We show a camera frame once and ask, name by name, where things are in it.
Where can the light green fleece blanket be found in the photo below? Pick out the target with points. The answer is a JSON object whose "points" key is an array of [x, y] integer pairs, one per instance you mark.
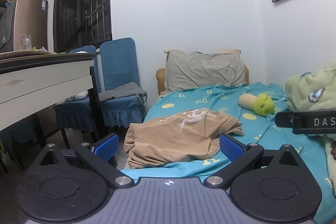
{"points": [[309, 90]]}

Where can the grey seat cushion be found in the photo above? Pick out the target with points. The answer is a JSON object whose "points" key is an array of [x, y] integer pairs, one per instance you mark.
{"points": [[120, 91]]}

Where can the dark grilled door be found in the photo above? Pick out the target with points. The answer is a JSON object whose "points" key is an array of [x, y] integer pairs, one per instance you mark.
{"points": [[68, 3]]}

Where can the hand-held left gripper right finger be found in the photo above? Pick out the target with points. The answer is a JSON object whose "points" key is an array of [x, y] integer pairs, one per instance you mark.
{"points": [[232, 148]]}

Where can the grey pillow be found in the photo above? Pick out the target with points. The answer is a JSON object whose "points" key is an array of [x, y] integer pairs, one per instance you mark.
{"points": [[202, 71]]}

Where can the small white plush toy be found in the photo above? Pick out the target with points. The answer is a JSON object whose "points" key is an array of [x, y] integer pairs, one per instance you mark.
{"points": [[78, 96]]}

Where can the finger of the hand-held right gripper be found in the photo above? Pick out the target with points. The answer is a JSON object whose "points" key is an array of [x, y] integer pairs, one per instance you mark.
{"points": [[284, 120]]}

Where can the brown refrigerator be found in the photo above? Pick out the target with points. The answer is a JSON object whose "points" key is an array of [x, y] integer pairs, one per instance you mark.
{"points": [[29, 19]]}

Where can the leafy vegetables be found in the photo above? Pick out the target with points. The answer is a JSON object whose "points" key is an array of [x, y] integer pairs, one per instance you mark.
{"points": [[42, 49]]}

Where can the green and cream plush toy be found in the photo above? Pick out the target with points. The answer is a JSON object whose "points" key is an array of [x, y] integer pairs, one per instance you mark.
{"points": [[262, 106]]}

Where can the white table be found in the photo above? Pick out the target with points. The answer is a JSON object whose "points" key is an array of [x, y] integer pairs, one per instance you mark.
{"points": [[39, 82]]}

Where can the clear glass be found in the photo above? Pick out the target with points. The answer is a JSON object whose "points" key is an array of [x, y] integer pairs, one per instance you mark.
{"points": [[25, 43]]}

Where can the teal printed bed sheet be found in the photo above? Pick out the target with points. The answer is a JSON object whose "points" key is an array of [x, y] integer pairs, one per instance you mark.
{"points": [[231, 108]]}

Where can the tan t-shirt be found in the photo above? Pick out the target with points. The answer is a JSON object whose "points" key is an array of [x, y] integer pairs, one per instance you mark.
{"points": [[170, 140]]}

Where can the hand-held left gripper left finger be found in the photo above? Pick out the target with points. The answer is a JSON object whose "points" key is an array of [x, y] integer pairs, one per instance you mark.
{"points": [[106, 146]]}

